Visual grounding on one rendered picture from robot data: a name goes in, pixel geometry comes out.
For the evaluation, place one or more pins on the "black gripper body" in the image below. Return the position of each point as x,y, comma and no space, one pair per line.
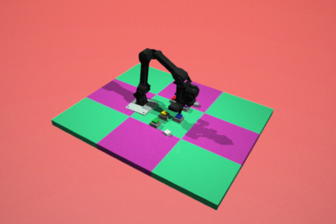
175,107

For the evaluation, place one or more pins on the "yellow button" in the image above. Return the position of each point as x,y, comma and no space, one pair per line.
164,115

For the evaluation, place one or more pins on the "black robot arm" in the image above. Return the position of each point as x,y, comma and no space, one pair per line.
179,75

